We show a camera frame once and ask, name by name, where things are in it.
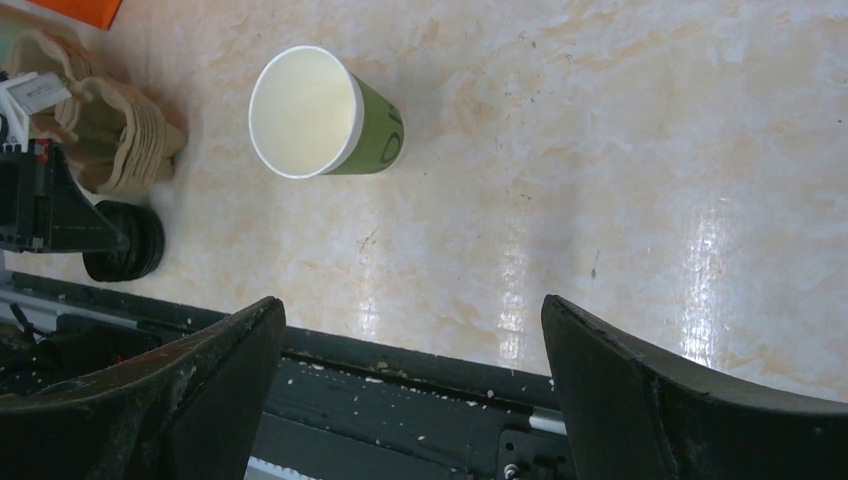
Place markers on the green paper coffee cup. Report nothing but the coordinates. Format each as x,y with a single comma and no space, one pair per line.
309,115

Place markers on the stack of black cup lids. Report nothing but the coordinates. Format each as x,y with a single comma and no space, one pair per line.
142,250

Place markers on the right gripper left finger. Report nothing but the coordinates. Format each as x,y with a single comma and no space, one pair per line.
189,409

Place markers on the orange paper bag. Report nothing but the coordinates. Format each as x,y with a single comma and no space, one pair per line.
96,13

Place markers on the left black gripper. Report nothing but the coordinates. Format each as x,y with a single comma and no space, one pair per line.
42,208

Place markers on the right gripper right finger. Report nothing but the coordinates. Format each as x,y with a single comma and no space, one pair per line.
633,410

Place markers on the brown cardboard cup carrier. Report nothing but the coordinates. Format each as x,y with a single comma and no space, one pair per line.
115,139

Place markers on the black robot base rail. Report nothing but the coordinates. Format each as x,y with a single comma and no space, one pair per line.
341,408

